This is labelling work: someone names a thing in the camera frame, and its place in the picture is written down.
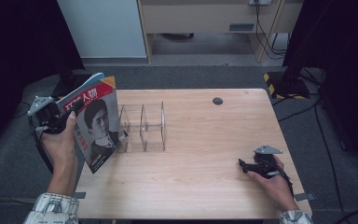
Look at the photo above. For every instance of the white cabinet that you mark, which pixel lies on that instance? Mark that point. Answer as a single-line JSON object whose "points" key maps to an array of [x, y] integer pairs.
{"points": [[102, 28]]}

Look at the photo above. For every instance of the person's right hand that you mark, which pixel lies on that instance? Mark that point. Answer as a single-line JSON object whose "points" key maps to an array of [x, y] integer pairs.
{"points": [[276, 188]]}

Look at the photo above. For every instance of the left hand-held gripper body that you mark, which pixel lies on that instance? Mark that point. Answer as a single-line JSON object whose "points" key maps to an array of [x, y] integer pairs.
{"points": [[45, 112]]}

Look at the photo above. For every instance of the grey tape piece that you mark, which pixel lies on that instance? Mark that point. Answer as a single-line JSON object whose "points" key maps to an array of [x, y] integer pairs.
{"points": [[79, 195], [304, 197]]}

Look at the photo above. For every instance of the black stand base striped tape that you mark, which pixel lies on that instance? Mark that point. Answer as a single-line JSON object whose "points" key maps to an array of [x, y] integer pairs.
{"points": [[289, 87]]}

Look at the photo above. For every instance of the round black table grommet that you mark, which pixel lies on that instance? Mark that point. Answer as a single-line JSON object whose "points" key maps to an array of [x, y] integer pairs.
{"points": [[217, 101]]}

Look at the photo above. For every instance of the black curtain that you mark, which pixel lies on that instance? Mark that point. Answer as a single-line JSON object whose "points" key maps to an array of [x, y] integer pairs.
{"points": [[341, 62], [18, 46]]}

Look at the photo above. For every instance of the magazine with portrait cover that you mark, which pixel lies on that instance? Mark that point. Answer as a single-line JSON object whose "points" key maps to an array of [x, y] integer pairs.
{"points": [[101, 124]]}

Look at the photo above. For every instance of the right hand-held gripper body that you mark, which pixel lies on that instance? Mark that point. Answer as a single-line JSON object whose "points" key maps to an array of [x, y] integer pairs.
{"points": [[267, 165]]}

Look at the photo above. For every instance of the person's left hand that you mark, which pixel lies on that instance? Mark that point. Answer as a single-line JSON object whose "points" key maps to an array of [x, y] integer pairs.
{"points": [[60, 147]]}

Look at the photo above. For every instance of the clear acrylic magazine rack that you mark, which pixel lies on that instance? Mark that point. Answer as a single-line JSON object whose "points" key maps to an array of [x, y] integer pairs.
{"points": [[146, 130]]}

